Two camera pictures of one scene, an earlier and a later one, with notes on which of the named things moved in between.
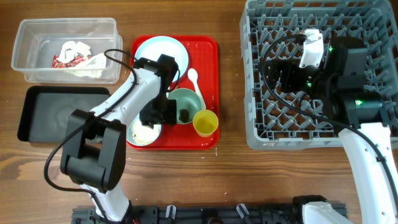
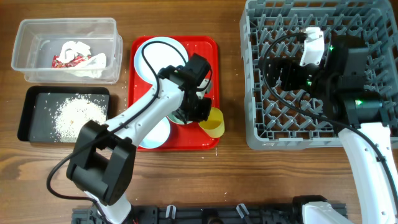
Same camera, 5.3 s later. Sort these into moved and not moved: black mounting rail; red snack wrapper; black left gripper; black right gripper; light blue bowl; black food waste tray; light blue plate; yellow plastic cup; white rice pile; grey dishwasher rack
Moved: white rice pile; yellow plastic cup; black left gripper; light blue bowl
Not moved: black mounting rail; black right gripper; black food waste tray; red snack wrapper; light blue plate; grey dishwasher rack
